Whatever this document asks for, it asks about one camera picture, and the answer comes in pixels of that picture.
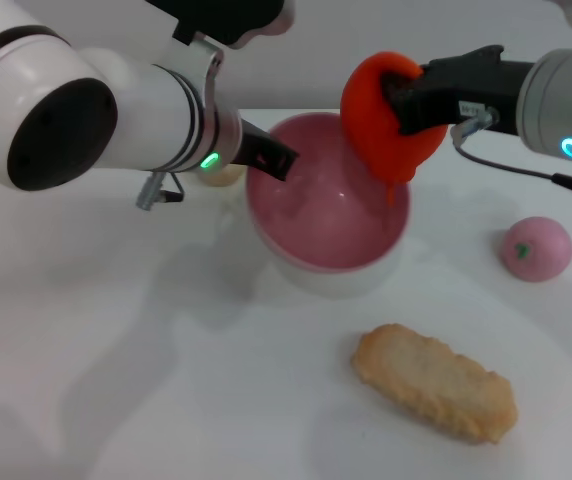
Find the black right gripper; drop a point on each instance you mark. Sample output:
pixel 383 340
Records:
pixel 471 80

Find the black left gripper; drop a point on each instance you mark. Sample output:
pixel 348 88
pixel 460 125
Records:
pixel 251 145

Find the pink peach bun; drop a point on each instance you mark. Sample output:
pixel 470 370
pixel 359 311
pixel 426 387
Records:
pixel 536 250

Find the pink plastic bowl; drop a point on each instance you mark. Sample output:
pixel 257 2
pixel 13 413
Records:
pixel 326 200

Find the long golden toast bread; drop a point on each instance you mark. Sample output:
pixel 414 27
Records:
pixel 433 382

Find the beige round bun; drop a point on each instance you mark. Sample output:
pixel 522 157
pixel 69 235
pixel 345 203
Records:
pixel 221 176

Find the orange toy fruit with stem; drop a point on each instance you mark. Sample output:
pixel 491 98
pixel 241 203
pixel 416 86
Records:
pixel 366 120

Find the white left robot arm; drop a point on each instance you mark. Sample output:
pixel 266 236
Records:
pixel 81 115

